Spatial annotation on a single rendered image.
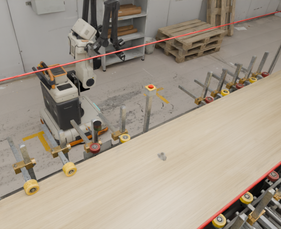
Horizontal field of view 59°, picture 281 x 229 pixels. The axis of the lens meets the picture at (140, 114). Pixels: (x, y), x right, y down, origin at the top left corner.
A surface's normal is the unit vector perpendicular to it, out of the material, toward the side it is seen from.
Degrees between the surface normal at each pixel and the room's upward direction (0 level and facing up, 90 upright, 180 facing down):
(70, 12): 90
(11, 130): 0
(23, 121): 0
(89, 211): 0
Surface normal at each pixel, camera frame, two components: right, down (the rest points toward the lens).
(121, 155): 0.07, -0.77
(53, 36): 0.59, 0.55
